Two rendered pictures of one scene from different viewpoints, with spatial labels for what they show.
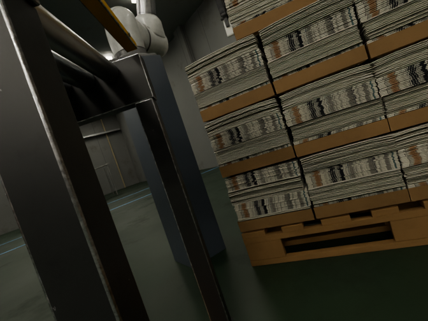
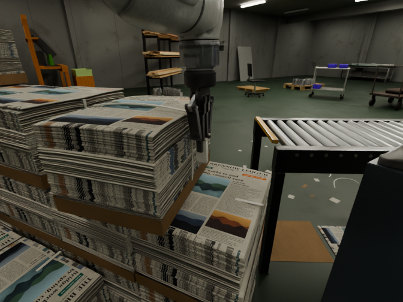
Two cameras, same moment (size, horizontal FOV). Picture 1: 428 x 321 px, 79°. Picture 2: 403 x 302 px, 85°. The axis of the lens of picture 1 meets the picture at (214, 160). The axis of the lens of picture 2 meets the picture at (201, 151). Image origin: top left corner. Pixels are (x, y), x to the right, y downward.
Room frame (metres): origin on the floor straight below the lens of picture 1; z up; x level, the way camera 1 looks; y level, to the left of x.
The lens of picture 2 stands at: (1.66, -0.23, 1.19)
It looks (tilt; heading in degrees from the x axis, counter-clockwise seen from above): 24 degrees down; 181
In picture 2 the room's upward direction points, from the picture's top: straight up
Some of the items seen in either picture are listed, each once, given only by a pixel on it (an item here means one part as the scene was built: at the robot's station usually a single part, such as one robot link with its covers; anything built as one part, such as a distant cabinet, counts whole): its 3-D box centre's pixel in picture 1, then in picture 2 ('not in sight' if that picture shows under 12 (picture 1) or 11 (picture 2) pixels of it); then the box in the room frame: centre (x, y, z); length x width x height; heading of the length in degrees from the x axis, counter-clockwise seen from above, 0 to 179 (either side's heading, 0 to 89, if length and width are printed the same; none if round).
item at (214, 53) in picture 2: not in sight; (199, 56); (1.12, -0.24, 1.19); 0.09 x 0.09 x 0.06
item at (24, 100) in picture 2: not in sight; (54, 94); (0.90, -0.74, 1.06); 0.37 x 0.29 x 0.01; 157
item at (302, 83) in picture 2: not in sight; (304, 82); (-7.35, 3.64, 0.19); 1.35 x 0.93 x 0.38; 123
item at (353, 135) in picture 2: not in sight; (349, 135); (0.48, 0.58, 0.77); 0.47 x 0.05 x 0.05; 179
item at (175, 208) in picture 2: not in sight; (125, 195); (1.20, -0.43, 0.86); 0.29 x 0.16 x 0.04; 74
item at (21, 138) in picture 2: not in sight; (60, 128); (0.91, -0.75, 0.95); 0.38 x 0.29 x 0.23; 157
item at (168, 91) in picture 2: not in sight; (167, 97); (-3.96, -1.20, 0.19); 1.36 x 0.96 x 0.38; 35
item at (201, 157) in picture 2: not in sight; (201, 150); (1.13, -0.24, 0.96); 0.03 x 0.01 x 0.07; 68
